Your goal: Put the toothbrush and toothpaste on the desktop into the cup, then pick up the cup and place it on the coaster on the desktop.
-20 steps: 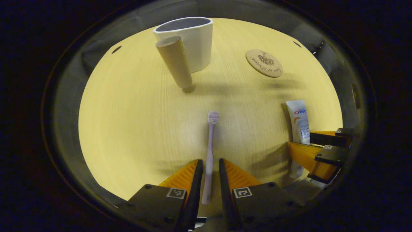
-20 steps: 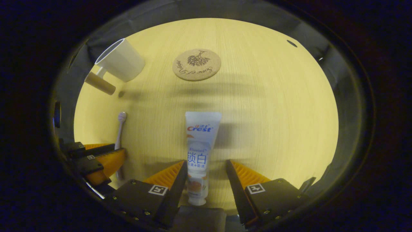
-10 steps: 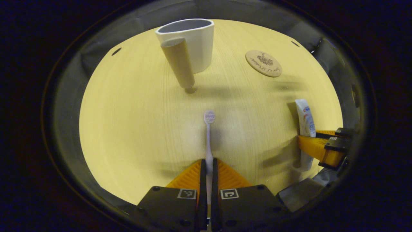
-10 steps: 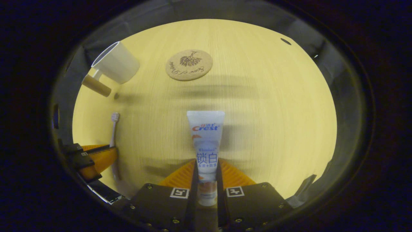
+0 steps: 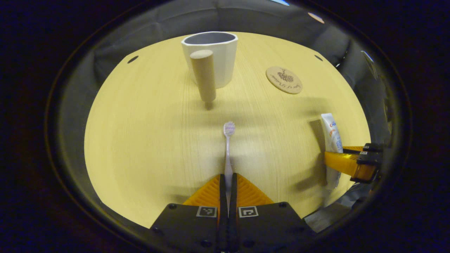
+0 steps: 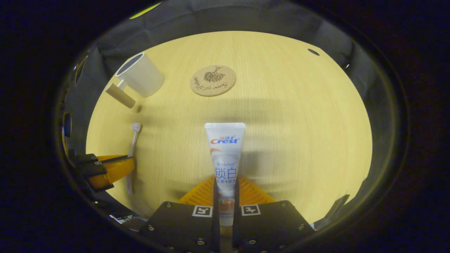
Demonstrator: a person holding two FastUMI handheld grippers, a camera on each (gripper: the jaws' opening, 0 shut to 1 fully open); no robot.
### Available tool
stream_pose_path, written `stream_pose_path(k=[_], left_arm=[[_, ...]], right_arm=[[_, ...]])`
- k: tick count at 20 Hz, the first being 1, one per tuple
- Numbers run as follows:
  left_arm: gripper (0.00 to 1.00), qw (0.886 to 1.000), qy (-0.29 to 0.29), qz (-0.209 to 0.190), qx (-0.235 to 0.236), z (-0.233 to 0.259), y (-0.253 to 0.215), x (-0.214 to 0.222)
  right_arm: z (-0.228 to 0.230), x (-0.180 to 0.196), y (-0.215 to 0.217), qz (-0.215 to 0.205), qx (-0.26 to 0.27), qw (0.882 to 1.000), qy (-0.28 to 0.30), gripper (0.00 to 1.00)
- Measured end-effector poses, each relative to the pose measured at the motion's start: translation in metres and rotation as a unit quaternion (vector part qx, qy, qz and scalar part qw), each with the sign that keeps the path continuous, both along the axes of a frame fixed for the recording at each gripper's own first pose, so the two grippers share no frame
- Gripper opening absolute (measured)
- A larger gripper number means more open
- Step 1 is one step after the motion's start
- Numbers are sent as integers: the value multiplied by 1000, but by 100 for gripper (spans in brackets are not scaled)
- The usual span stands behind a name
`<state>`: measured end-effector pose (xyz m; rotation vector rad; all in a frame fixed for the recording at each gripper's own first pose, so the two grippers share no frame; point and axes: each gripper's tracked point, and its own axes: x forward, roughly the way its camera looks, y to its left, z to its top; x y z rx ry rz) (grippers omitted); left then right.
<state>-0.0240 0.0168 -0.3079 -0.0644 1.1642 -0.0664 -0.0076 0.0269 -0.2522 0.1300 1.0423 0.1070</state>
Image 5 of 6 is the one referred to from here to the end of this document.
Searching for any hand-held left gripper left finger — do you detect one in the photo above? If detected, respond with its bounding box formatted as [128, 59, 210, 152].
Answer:
[149, 174, 227, 253]

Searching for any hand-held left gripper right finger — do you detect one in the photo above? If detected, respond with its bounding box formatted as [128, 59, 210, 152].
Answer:
[229, 173, 317, 253]

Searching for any white toothpaste tube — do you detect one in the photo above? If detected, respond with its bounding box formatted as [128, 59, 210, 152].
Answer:
[320, 112, 344, 192]

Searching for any pale pink toothbrush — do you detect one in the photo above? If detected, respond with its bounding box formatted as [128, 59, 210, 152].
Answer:
[223, 121, 235, 215]

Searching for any round wooden coaster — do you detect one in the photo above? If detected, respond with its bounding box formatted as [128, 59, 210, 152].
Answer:
[265, 66, 303, 95]

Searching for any white cup with wooden handle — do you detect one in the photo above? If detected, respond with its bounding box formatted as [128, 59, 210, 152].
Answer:
[181, 31, 239, 110]

